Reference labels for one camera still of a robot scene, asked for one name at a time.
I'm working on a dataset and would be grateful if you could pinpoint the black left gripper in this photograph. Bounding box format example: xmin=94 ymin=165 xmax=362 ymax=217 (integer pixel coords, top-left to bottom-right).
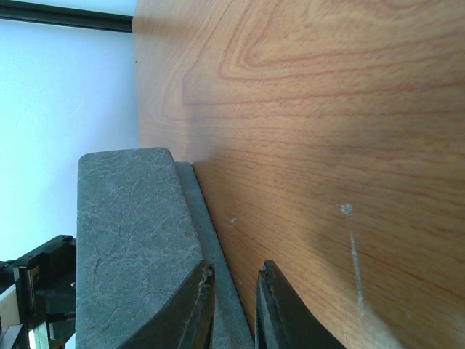
xmin=1 ymin=235 xmax=76 ymax=348

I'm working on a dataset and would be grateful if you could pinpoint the teal glasses case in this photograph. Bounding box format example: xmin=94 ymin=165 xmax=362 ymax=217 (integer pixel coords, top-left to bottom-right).
xmin=76 ymin=148 xmax=254 ymax=348

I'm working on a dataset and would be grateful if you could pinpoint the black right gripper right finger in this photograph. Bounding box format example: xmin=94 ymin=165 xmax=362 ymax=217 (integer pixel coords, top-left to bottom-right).
xmin=254 ymin=260 xmax=344 ymax=348

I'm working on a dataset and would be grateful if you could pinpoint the black enclosure frame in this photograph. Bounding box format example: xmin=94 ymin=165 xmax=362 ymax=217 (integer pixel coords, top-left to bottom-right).
xmin=1 ymin=1 xmax=132 ymax=33

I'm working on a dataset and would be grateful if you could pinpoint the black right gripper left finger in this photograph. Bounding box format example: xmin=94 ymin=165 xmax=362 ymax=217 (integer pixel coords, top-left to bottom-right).
xmin=125 ymin=260 xmax=215 ymax=348

